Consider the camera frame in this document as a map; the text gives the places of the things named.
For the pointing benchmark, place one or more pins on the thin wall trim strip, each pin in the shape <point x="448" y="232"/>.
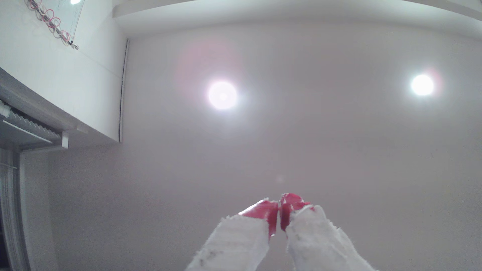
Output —
<point x="122" y="94"/>

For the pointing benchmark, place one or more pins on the grey window blind housing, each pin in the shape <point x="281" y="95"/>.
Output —
<point x="28" y="130"/>

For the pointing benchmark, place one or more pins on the white glossy wall panel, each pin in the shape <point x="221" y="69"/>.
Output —
<point x="67" y="13"/>

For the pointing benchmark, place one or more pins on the round ceiling light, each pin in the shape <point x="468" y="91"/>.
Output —
<point x="223" y="95"/>
<point x="422" y="85"/>

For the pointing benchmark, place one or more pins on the grey pleated curtain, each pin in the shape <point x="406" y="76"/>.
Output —
<point x="10" y="210"/>

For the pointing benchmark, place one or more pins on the white fuzzy red-tipped gripper finger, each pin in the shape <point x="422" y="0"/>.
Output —
<point x="235" y="241"/>
<point x="316" y="241"/>

